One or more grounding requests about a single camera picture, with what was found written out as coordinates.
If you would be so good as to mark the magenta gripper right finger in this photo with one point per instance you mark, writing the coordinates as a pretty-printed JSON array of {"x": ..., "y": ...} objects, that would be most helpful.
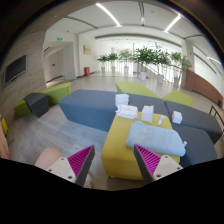
[{"x": 153, "y": 166}]

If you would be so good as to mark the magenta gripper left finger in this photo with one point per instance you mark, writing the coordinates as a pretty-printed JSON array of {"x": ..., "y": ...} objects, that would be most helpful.
[{"x": 75, "y": 168}]

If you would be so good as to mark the light blue towel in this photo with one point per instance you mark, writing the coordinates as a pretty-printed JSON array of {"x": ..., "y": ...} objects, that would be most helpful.
[{"x": 157, "y": 139}]

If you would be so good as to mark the yellow ottoman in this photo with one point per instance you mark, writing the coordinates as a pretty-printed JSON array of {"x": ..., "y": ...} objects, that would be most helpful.
[{"x": 118, "y": 159}]

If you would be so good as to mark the small white bottle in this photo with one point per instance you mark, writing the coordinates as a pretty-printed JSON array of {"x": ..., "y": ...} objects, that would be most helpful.
[{"x": 162, "y": 117}]

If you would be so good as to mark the white box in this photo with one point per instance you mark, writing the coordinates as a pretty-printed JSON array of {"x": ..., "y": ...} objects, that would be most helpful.
[{"x": 177, "y": 117}]

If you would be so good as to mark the grey bench seat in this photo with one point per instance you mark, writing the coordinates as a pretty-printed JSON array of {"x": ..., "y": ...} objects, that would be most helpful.
[{"x": 200, "y": 130}]

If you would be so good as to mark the blue bench seat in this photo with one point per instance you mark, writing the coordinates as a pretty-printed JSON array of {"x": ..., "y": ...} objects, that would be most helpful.
[{"x": 96, "y": 108}]

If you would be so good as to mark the crumpled white cloth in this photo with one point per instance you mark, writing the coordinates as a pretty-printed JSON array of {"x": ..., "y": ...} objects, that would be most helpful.
[{"x": 127, "y": 111}]

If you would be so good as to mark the green seat right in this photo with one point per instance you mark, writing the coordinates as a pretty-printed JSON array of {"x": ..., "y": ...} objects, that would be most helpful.
[{"x": 179, "y": 97}]

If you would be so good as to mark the stack of white towels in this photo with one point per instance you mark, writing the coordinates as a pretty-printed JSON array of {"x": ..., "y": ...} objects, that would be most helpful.
[{"x": 121, "y": 99}]

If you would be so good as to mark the dark grey cube seat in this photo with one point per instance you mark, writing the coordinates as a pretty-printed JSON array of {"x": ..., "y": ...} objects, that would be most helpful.
[{"x": 37, "y": 103}]

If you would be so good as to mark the green bench seat left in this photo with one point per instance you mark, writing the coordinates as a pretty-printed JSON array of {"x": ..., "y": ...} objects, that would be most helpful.
[{"x": 55, "y": 94}]

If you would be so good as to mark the green bench seat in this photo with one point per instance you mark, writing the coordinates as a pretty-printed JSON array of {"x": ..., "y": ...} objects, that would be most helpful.
[
  {"x": 55, "y": 94},
  {"x": 132, "y": 87}
]

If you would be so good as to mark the green bench seat middle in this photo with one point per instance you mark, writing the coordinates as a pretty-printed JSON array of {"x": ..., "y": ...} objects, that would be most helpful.
[{"x": 132, "y": 87}]

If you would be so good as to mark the dark chair at right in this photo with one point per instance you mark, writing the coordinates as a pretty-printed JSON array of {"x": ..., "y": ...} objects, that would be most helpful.
[{"x": 217, "y": 114}]

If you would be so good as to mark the red bin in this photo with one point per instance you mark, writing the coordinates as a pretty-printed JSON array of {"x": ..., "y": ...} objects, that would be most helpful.
[{"x": 86, "y": 71}]

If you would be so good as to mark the potted plant right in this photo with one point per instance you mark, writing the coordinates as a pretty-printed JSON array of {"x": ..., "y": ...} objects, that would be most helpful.
[{"x": 161, "y": 59}]

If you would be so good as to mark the potted plant with white pot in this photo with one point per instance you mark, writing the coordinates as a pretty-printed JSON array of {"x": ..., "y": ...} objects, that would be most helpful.
[{"x": 143, "y": 57}]

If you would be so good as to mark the potted plant left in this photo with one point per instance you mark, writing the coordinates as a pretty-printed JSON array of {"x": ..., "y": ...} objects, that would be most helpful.
[{"x": 103, "y": 59}]

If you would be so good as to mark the wall mounted television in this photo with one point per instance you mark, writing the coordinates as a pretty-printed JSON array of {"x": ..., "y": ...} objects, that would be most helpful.
[{"x": 15, "y": 69}]

